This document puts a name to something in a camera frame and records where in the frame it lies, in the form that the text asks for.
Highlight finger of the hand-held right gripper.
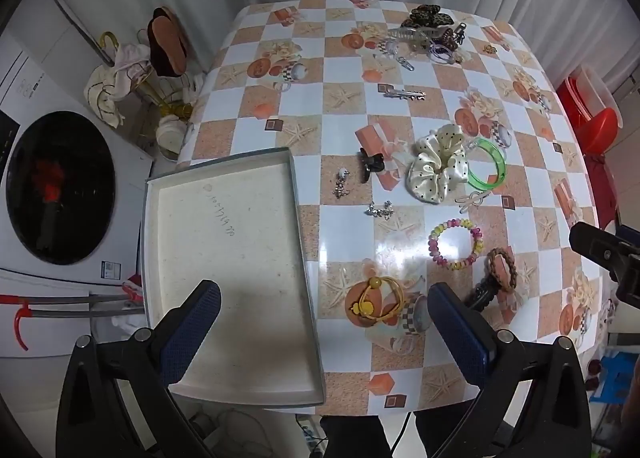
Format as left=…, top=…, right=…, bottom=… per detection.
left=615, top=265, right=640, bottom=306
left=569, top=222, right=640, bottom=271

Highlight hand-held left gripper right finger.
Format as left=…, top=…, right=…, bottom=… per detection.
left=427, top=282, right=592, bottom=458

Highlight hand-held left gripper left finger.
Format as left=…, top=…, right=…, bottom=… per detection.
left=56, top=281, right=223, bottom=458

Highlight black beaded hair clip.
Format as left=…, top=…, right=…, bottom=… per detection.
left=462, top=273, right=501, bottom=311

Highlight brown braided hair tie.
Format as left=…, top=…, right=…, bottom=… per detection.
left=485, top=247, right=518, bottom=294

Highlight grey shallow box tray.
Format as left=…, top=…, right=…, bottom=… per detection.
left=142, top=147, right=327, bottom=410

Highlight yellow hair tie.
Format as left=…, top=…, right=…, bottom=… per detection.
left=349, top=275, right=408, bottom=326

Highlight pastel beaded bracelet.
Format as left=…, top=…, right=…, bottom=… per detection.
left=427, top=218, right=485, bottom=271

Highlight green plastic bangle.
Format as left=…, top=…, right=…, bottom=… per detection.
left=465, top=137, right=508, bottom=190

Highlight silver rhinestone earring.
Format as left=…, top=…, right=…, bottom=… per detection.
left=365, top=201, right=396, bottom=220

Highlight cream polka dot scrunchie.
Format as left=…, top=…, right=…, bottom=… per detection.
left=404, top=123, right=471, bottom=203

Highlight small black claw clip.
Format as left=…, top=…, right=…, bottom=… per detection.
left=356, top=149, right=385, bottom=183

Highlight blue plastic stool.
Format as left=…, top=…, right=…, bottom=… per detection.
left=590, top=355, right=640, bottom=401

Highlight red plastic stool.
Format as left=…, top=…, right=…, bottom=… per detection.
left=557, top=78, right=623, bottom=154

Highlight grey metal bar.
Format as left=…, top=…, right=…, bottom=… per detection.
left=0, top=278, right=146, bottom=313

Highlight checkered patterned tablecloth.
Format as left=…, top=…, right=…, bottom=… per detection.
left=175, top=0, right=618, bottom=411

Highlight person's dark trousers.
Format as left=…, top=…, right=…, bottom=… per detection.
left=320, top=415, right=476, bottom=458

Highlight white power strip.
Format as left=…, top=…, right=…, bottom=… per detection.
left=295, top=415, right=327, bottom=454

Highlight white plastic container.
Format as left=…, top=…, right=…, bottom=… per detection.
left=580, top=66, right=621, bottom=114

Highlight red plastic hook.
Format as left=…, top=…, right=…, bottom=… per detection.
left=12, top=305, right=33, bottom=351

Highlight white washing machine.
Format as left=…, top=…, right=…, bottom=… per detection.
left=0, top=0, right=156, bottom=359

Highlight white jar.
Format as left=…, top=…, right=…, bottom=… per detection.
left=155, top=115, right=188, bottom=161

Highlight silver rhinestone bar clip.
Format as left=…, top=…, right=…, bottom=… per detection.
left=382, top=86, right=427, bottom=102

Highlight brown tortoise claw clip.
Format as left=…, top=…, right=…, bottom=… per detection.
left=440, top=23, right=468, bottom=52

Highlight cream cloth bag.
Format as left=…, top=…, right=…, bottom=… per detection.
left=84, top=43, right=151, bottom=129

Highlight clear claw clip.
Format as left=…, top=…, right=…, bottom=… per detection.
left=387, top=26, right=451, bottom=42

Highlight leopard print claw clip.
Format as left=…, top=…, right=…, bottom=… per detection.
left=407, top=3, right=456, bottom=29

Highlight brown slipper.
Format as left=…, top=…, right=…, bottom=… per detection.
left=147, top=17, right=190, bottom=76
left=150, top=7, right=191, bottom=59

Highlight gold wire rack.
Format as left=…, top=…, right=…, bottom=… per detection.
left=100, top=31, right=196, bottom=149

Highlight purple clear hair tie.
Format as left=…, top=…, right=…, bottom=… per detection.
left=427, top=41, right=456, bottom=64

